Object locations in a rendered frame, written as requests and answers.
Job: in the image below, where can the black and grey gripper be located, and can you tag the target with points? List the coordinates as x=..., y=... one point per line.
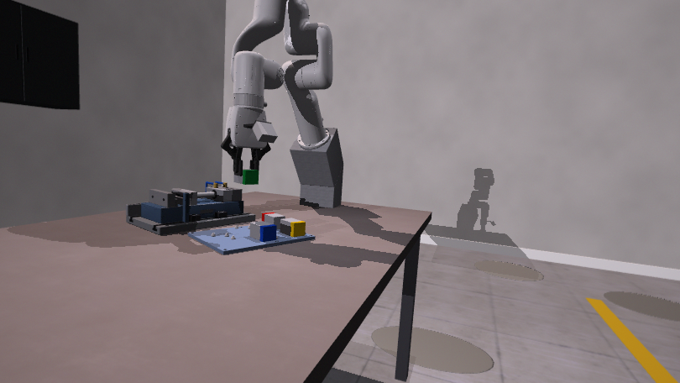
x=243, y=137

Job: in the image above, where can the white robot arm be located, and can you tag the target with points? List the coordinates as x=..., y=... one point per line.
x=253, y=73

